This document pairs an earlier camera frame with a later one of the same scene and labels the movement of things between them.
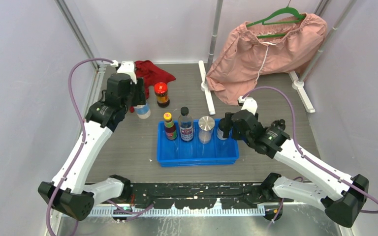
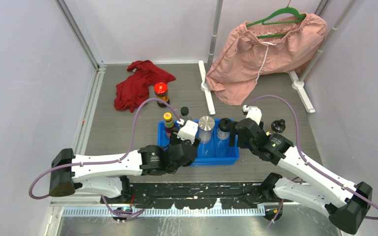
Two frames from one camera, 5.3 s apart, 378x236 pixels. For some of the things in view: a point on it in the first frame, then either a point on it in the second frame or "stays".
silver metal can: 205,124 stays
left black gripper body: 136,96 -> 174,140
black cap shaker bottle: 220,131 stays
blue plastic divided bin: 176,153 stays
